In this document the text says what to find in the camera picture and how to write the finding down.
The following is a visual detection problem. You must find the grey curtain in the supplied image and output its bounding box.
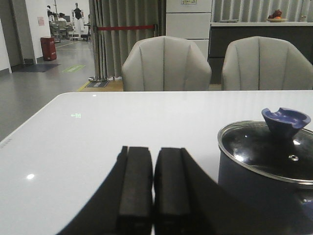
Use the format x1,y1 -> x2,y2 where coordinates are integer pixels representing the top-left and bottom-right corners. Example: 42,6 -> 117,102
89,0 -> 166,79

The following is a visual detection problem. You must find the white cabinet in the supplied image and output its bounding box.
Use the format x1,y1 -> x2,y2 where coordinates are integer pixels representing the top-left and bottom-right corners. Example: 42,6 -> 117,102
165,0 -> 212,58

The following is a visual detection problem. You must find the dark blue saucepan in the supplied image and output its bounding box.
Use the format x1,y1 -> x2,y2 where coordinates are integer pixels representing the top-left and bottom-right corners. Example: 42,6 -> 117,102
218,152 -> 313,235

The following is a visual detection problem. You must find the right grey upholstered chair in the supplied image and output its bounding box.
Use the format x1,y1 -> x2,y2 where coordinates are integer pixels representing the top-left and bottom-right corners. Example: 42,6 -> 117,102
221,36 -> 313,91

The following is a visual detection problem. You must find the left grey upholstered chair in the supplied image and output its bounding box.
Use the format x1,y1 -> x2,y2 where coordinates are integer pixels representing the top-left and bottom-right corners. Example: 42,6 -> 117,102
122,36 -> 212,92

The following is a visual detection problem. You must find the grey upholstered chair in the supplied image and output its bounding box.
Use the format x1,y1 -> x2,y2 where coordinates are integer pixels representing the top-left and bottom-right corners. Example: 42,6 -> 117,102
221,36 -> 313,91
122,36 -> 212,92

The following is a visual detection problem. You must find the red trash bin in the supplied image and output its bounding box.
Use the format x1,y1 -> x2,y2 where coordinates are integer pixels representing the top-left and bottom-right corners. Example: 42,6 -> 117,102
41,37 -> 57,61

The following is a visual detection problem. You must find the chrome stanchion post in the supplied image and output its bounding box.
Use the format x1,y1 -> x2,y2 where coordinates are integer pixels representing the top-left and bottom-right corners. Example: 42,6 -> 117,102
89,24 -> 107,82

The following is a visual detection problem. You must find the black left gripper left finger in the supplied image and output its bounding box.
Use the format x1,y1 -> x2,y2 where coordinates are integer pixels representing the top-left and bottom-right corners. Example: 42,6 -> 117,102
59,146 -> 150,235

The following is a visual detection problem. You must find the glass lid with blue knob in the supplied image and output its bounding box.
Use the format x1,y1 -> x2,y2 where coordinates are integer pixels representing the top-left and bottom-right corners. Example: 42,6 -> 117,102
218,107 -> 313,185

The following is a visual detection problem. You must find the fruit plate on counter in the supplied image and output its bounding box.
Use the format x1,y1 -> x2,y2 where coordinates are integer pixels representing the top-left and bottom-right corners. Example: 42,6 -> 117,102
267,9 -> 288,23

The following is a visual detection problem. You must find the dark sideboard counter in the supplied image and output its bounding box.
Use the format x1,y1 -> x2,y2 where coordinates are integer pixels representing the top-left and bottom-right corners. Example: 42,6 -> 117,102
208,22 -> 313,84

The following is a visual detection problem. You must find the red barrier belt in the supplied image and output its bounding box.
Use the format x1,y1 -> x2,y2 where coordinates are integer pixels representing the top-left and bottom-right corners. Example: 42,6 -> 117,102
97,24 -> 155,31

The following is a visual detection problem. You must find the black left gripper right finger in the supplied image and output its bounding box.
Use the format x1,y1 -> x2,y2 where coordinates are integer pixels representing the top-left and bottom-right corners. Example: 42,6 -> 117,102
154,148 -> 246,235

